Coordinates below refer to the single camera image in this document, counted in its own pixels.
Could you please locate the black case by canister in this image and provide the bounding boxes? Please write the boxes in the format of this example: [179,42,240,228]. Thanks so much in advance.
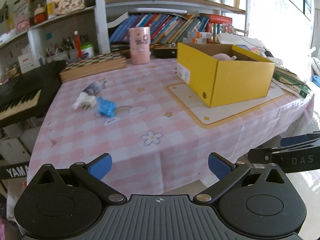
[152,44,177,59]

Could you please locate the row of colourful books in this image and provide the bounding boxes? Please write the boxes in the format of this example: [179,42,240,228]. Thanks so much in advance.
[109,12,209,45]

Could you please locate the white bookshelf unit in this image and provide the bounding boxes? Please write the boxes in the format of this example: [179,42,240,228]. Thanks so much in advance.
[1,0,247,74]

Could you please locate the wooden chessboard box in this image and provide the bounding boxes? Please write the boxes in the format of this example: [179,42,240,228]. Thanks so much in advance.
[60,53,126,83]

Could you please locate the green white book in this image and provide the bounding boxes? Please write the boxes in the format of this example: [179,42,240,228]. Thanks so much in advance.
[273,68,310,98]

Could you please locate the red white doll jar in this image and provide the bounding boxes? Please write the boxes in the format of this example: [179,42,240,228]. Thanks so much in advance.
[34,4,47,24]

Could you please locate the pink cylindrical canister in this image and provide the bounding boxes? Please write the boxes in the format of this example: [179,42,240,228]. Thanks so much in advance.
[129,27,151,64]

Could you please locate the red dictionary book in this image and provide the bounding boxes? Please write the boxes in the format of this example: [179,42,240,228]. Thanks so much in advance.
[208,14,232,24]

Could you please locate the smartphone on table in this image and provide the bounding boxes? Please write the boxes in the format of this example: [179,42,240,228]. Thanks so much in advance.
[236,44,251,51]

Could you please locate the pink plush pig toy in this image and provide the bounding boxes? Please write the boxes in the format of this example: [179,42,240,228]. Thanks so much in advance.
[212,53,237,61]

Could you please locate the blue wrapper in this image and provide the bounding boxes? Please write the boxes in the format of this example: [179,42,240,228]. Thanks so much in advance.
[97,97,116,118]

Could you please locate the blue white spray bottle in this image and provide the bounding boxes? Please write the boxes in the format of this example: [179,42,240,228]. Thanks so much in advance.
[78,81,103,97]

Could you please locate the yellow cardboard box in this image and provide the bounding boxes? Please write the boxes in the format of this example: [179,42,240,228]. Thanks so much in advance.
[177,43,275,107]

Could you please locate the white green lidded jar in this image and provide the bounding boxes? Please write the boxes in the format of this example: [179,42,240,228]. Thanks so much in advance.
[80,43,94,59]

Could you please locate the pink checkered tablecloth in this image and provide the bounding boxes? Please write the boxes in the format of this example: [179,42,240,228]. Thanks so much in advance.
[27,59,313,195]

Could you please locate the white charger plug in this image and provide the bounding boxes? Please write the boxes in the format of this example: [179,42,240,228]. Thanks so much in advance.
[73,95,97,110]

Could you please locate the black Yamaha keyboard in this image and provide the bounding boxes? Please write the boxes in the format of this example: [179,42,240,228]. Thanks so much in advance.
[0,59,67,181]

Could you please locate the small white staples box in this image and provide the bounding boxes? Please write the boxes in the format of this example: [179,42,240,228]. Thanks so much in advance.
[103,79,114,88]

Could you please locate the red glue bottle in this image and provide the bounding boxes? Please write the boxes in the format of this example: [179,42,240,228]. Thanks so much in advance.
[74,30,82,59]

